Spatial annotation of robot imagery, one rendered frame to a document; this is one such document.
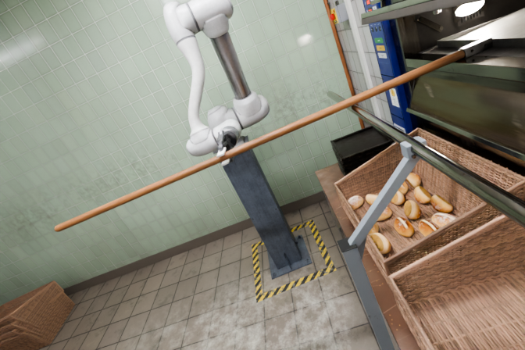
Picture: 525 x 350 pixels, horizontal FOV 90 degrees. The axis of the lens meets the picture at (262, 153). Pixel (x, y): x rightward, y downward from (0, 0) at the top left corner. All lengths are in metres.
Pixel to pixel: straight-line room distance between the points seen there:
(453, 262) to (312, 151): 1.59
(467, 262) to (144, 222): 2.51
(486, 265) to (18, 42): 2.96
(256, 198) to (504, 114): 1.30
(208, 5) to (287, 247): 1.59
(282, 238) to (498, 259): 1.27
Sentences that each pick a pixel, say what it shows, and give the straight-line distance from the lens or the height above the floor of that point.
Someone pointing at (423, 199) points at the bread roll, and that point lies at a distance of 1.38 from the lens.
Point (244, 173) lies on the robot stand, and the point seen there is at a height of 0.83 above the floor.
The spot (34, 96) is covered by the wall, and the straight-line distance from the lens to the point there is 2.80.
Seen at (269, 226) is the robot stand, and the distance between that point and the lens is 1.91.
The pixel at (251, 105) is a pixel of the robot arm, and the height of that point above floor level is 1.20.
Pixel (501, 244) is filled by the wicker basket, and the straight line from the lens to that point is 1.07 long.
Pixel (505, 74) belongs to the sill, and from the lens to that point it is 1.02.
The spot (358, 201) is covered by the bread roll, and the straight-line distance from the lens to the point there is 1.44.
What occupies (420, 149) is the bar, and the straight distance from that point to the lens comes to 0.65.
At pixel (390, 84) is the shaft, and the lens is 1.05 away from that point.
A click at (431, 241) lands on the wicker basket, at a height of 0.75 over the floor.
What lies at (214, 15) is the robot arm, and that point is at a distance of 1.39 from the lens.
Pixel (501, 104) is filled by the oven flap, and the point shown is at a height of 1.05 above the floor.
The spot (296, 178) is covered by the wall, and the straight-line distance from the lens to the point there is 2.46.
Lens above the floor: 1.49
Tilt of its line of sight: 21 degrees down
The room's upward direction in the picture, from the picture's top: 25 degrees counter-clockwise
